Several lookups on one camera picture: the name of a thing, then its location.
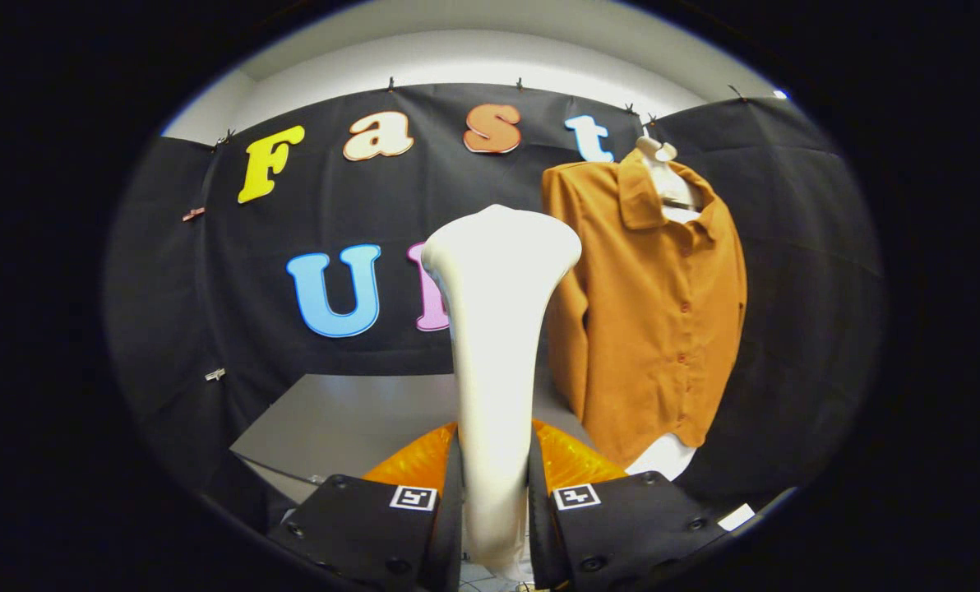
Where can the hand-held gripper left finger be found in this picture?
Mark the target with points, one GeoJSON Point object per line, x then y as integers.
{"type": "Point", "coordinates": [375, 534]}

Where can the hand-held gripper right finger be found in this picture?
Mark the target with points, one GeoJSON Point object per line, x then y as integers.
{"type": "Point", "coordinates": [621, 534]}

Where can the orange button-up shirt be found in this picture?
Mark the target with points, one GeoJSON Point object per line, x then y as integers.
{"type": "Point", "coordinates": [654, 329]}

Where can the white garment steamer head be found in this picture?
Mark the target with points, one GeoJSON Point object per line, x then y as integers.
{"type": "Point", "coordinates": [498, 345]}

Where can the white plastic clothes hanger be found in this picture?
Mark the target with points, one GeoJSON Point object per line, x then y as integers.
{"type": "Point", "coordinates": [663, 177]}

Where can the white clip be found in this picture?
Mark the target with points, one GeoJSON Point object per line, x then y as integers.
{"type": "Point", "coordinates": [214, 374]}

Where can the pink clip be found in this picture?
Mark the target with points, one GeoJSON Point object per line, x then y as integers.
{"type": "Point", "coordinates": [194, 214]}

